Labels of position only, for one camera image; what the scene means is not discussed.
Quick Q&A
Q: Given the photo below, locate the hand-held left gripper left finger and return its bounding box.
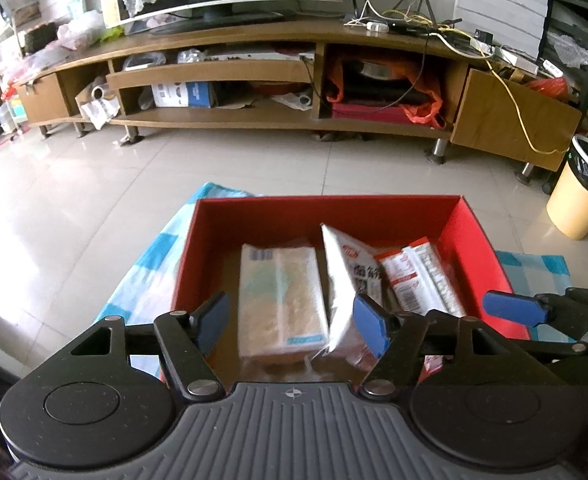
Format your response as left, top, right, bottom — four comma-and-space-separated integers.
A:
61, 290, 231, 403

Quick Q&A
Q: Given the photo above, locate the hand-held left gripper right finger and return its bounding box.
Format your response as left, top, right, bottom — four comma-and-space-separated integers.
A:
351, 292, 570, 403

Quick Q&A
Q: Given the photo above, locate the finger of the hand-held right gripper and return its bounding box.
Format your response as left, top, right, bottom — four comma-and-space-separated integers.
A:
483, 287, 588, 331
520, 340, 588, 362

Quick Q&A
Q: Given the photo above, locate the white bread packet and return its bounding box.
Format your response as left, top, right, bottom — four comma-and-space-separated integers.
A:
309, 223, 387, 368

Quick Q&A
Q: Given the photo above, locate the red and white packet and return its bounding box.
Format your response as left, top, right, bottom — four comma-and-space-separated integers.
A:
374, 239, 467, 376

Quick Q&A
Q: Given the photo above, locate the clear cracker sandwich packet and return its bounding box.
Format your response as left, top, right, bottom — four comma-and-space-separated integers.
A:
237, 242, 329, 361

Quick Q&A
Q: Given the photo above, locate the red cardboard box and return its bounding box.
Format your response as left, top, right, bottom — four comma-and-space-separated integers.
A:
159, 195, 530, 386

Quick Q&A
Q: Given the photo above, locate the blue checked tablecloth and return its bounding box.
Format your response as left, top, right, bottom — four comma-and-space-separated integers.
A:
95, 181, 572, 381

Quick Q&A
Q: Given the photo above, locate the cream trash bin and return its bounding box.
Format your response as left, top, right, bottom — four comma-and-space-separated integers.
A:
545, 135, 588, 241

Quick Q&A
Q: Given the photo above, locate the orange bag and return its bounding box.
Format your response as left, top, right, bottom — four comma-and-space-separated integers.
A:
324, 55, 447, 128

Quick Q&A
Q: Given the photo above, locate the red plastic bag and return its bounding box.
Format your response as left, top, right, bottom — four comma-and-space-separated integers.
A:
524, 77, 570, 102

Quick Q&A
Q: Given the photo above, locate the white and blue box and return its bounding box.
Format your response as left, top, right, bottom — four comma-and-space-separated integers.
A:
151, 81, 218, 109

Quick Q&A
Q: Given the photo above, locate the open cardboard box with papers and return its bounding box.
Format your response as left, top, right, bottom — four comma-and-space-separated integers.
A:
75, 77, 122, 132

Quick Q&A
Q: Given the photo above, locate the wooden television stand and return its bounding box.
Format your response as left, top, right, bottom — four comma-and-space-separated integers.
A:
14, 19, 582, 173

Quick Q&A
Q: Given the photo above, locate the black router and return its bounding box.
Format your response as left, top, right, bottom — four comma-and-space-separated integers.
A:
350, 0, 464, 36

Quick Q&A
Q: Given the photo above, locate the white slatted panel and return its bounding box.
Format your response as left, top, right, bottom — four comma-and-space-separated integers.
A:
454, 0, 555, 56

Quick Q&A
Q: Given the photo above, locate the white storage rack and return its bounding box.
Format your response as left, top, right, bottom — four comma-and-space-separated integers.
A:
0, 0, 105, 136

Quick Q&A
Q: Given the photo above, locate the yellow cable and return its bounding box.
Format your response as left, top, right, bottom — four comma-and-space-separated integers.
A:
391, 0, 569, 157

